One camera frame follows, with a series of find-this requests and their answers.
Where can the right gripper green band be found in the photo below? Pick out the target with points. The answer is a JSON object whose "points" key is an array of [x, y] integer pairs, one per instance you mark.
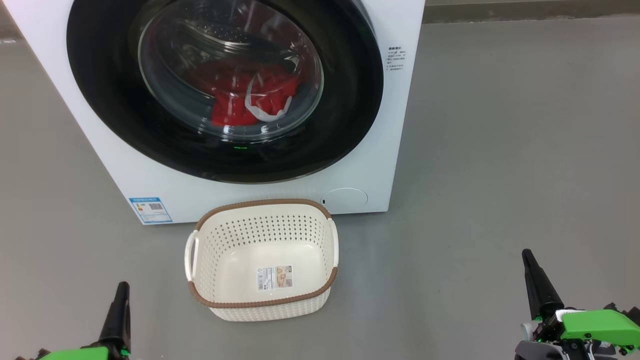
{"points": [[595, 325]]}

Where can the cream laundry basket brown rim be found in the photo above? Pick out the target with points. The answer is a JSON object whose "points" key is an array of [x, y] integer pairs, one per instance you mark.
{"points": [[240, 260]]}

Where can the white front-load washing machine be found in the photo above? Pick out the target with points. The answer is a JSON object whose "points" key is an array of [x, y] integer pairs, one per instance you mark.
{"points": [[350, 150]]}

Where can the white warning text label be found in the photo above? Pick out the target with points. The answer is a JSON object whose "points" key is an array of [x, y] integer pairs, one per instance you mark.
{"points": [[396, 58]]}

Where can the white printed barcode label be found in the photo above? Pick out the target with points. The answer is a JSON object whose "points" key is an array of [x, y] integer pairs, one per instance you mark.
{"points": [[274, 277]]}

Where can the red garment with white trim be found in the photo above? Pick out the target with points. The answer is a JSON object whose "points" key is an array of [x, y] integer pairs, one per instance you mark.
{"points": [[235, 112]]}

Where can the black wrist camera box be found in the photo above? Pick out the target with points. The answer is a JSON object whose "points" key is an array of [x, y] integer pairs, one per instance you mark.
{"points": [[625, 310], [30, 356]]}

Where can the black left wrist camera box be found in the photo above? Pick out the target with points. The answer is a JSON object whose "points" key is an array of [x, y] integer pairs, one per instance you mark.
{"points": [[30, 356]]}

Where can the blue energy label sticker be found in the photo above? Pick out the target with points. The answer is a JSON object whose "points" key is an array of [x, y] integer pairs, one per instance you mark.
{"points": [[150, 210]]}

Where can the transparent washer door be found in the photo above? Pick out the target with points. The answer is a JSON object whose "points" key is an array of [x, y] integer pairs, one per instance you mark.
{"points": [[110, 110]]}

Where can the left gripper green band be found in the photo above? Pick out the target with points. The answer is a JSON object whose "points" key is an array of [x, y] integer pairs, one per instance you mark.
{"points": [[75, 355]]}

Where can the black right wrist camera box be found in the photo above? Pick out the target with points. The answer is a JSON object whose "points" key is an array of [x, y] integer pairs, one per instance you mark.
{"points": [[625, 310]]}

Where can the stainless steel washing machine drum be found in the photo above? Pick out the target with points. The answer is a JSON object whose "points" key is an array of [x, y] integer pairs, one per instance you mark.
{"points": [[215, 35]]}

